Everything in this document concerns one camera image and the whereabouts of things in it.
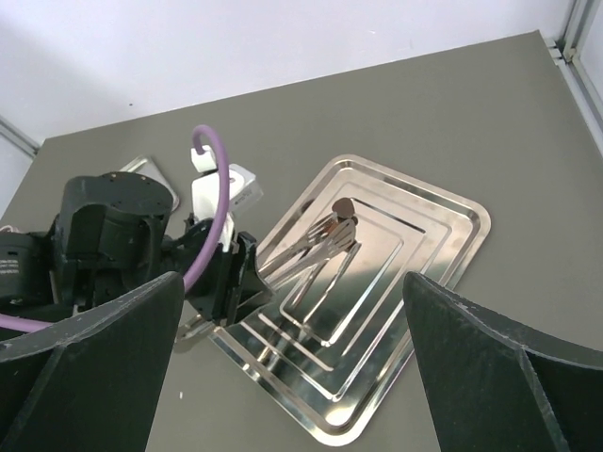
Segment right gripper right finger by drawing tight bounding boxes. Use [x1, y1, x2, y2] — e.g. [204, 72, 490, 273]
[402, 272, 602, 451]

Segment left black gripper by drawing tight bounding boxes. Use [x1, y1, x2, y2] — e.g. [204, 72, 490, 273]
[162, 218, 268, 325]

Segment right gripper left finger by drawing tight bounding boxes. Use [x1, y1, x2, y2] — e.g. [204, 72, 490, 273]
[1, 272, 184, 451]

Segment metal tongs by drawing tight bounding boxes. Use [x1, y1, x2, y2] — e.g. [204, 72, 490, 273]
[176, 214, 357, 345]

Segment dark heart chocolate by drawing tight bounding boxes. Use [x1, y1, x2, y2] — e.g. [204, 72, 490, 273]
[332, 197, 358, 224]

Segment silver tin lid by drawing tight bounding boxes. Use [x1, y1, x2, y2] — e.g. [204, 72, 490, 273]
[121, 155, 180, 212]

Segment brown cube chocolate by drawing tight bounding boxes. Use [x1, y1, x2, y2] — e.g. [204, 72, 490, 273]
[328, 220, 348, 236]

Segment large steel tray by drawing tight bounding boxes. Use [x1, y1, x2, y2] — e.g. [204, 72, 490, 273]
[210, 155, 491, 446]

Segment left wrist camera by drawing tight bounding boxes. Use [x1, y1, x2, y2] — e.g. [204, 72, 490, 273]
[188, 146, 264, 246]

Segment left aluminium frame post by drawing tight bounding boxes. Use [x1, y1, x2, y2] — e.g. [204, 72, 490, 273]
[0, 116, 41, 158]

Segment aluminium frame post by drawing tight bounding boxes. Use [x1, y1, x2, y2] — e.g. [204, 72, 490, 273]
[0, 116, 41, 158]
[546, 0, 602, 153]

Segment right aluminium frame post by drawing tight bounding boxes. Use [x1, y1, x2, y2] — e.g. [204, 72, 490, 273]
[546, 0, 602, 153]

